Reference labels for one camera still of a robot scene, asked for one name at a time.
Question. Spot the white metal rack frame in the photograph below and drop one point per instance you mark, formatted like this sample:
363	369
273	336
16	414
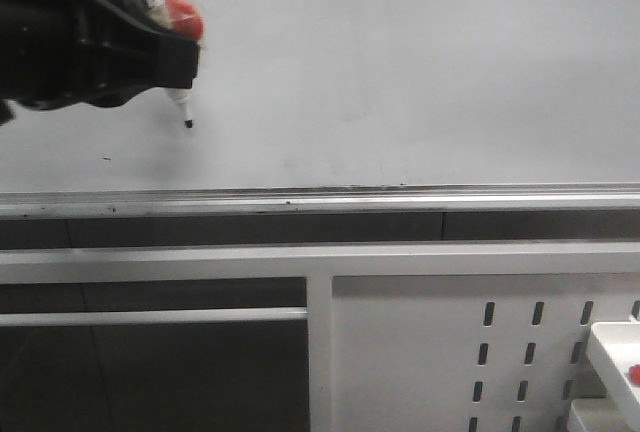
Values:
212	339

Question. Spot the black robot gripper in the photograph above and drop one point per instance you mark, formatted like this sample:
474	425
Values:
57	53

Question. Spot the white perforated pegboard panel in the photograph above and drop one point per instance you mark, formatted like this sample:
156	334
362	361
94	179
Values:
468	353

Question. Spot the large whiteboard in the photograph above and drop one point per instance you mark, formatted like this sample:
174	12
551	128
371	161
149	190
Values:
311	93

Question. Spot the red round magnet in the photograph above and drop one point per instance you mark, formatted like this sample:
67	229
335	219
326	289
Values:
185	19

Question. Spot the small red object in bin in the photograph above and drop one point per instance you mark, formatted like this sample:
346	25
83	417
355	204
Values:
634	374

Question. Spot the white plastic bin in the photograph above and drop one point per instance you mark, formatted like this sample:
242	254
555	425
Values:
612	349
595	415

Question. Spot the aluminium whiteboard tray rail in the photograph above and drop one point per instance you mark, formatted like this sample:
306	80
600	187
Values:
321	200

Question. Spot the lower white plastic bin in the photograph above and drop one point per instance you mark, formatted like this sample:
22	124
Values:
595	415

